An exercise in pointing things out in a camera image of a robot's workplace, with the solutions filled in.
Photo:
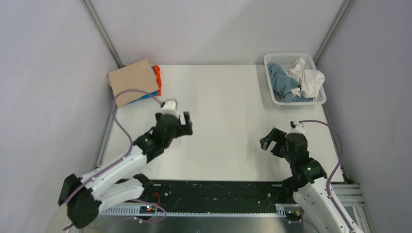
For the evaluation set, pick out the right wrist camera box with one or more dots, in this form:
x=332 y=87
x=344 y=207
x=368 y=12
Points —
x=297 y=127

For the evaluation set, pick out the right controller board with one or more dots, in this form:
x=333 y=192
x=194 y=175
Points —
x=294 y=216

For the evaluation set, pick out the left corner aluminium post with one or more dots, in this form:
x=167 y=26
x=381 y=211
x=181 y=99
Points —
x=98 y=24

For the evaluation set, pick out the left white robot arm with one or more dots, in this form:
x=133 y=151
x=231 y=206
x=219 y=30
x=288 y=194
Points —
x=89 y=195

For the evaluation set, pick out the beige t shirt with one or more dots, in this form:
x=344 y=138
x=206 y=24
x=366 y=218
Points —
x=139 y=76

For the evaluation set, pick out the folded blue t shirt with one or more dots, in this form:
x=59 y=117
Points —
x=154 y=94

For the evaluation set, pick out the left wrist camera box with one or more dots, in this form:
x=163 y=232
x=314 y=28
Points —
x=169 y=107

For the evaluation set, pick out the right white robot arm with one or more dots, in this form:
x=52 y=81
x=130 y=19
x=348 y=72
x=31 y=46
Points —
x=309 y=185

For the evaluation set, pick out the folded orange t shirt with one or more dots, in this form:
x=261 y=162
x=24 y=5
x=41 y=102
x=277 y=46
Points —
x=157 y=72

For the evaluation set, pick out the white t shirt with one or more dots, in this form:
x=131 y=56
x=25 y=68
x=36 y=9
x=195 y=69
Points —
x=309 y=81

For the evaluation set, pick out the controller board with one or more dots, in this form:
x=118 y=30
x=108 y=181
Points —
x=294 y=216
x=146 y=209

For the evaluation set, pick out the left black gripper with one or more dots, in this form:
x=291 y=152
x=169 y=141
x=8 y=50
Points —
x=183 y=129

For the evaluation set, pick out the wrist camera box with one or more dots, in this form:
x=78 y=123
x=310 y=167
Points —
x=297 y=127
x=169 y=107

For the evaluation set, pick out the right corner aluminium post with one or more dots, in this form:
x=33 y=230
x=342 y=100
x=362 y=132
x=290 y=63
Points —
x=342 y=12

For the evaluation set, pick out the corner aluminium post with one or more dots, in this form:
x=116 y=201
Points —
x=342 y=12
x=98 y=24

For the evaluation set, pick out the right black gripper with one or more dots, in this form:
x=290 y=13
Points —
x=273 y=135

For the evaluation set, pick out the grey blue t shirt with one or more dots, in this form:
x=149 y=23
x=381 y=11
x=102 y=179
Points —
x=282 y=84

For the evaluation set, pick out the left controller board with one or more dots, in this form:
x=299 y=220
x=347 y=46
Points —
x=146 y=209

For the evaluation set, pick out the aluminium frame rail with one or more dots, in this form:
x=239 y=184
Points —
x=350 y=195

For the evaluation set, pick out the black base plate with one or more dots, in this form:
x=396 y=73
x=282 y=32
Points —
x=217 y=197

